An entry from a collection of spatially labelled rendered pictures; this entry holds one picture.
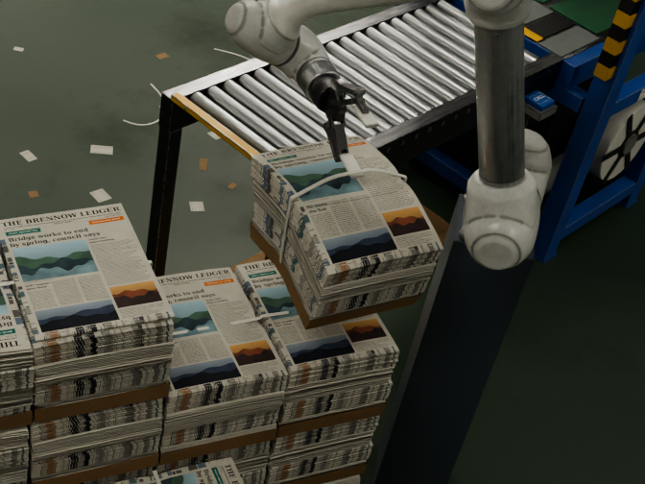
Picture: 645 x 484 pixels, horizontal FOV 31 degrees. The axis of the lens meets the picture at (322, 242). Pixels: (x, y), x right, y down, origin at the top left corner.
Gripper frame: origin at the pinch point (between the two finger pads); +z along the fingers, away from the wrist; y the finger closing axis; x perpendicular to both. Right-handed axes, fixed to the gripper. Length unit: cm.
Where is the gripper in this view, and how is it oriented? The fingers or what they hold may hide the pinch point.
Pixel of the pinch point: (363, 147)
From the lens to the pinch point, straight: 252.7
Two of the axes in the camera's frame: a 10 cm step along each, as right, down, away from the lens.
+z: 4.1, 7.0, -5.9
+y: -1.9, 7.0, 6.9
